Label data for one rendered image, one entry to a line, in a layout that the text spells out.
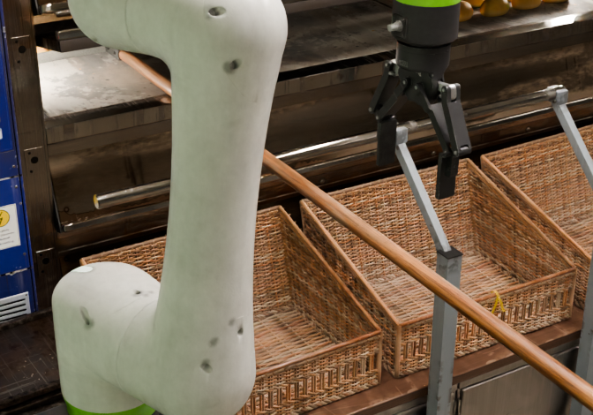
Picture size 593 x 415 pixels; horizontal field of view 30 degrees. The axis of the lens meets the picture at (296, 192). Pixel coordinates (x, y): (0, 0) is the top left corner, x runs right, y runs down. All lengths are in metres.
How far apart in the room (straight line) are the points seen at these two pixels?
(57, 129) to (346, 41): 0.90
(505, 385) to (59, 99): 1.30
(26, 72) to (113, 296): 1.19
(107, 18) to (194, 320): 0.34
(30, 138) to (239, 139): 1.41
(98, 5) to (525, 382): 1.93
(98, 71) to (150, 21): 1.68
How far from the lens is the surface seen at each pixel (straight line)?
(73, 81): 2.80
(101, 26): 1.24
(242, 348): 1.26
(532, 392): 2.95
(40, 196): 2.59
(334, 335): 2.77
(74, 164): 2.61
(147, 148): 2.67
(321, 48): 2.99
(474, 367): 2.75
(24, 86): 2.48
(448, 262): 2.44
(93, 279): 1.38
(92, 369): 1.38
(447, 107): 1.52
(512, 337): 1.74
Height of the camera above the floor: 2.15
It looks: 26 degrees down
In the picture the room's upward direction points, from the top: straight up
